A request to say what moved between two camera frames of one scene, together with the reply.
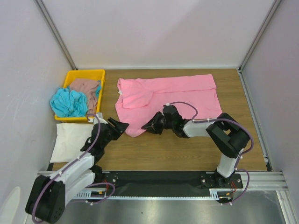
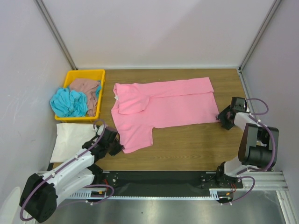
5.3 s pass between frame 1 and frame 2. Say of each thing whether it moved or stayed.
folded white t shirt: stayed
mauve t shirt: stayed
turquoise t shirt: stayed
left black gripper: moved
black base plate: stayed
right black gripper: moved
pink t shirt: moved
